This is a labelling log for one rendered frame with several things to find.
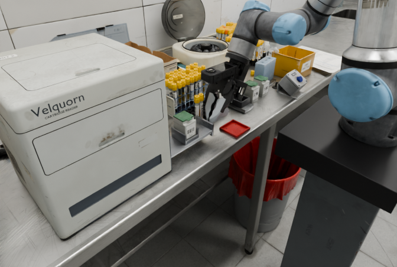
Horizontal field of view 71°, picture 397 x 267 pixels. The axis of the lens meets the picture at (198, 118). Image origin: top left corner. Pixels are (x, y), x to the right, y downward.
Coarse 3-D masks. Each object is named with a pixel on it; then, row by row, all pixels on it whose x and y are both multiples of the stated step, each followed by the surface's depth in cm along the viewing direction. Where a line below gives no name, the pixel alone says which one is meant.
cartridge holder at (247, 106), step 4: (244, 96) 98; (236, 100) 95; (240, 100) 100; (244, 100) 95; (248, 100) 97; (232, 104) 97; (236, 104) 96; (240, 104) 95; (244, 104) 96; (248, 104) 98; (252, 104) 98; (236, 108) 96; (240, 108) 95; (244, 108) 95; (248, 108) 95; (244, 112) 95
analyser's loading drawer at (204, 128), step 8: (200, 120) 81; (200, 128) 80; (208, 128) 80; (176, 136) 75; (184, 136) 72; (200, 136) 77; (176, 144) 74; (184, 144) 74; (192, 144) 75; (176, 152) 71
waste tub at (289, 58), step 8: (280, 48) 122; (288, 48) 127; (296, 48) 124; (272, 56) 119; (280, 56) 117; (288, 56) 114; (296, 56) 125; (304, 56) 122; (312, 56) 117; (280, 64) 118; (288, 64) 115; (296, 64) 113; (304, 64) 115; (312, 64) 120; (280, 72) 119; (288, 72) 116; (304, 72) 118
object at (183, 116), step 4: (180, 112) 75; (184, 112) 75; (176, 116) 73; (180, 116) 73; (184, 116) 73; (188, 116) 73; (192, 116) 73; (180, 120) 72; (184, 120) 72; (188, 120) 72
